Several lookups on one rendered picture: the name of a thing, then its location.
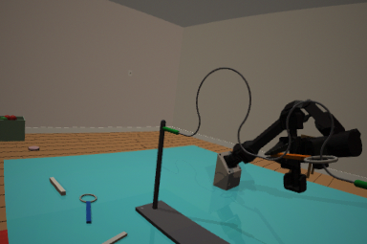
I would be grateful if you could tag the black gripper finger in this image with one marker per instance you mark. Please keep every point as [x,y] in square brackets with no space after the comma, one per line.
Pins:
[282,146]
[287,163]

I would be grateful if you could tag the grey loop with blue handle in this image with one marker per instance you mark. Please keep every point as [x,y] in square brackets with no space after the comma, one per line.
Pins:
[88,207]

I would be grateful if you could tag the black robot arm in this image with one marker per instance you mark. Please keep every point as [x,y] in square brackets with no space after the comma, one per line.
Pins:
[341,144]

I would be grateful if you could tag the grey rectangular bar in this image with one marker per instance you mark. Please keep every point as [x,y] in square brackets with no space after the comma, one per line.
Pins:
[58,187]

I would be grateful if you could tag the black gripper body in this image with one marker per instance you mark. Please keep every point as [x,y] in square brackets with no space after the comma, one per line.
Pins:
[295,180]

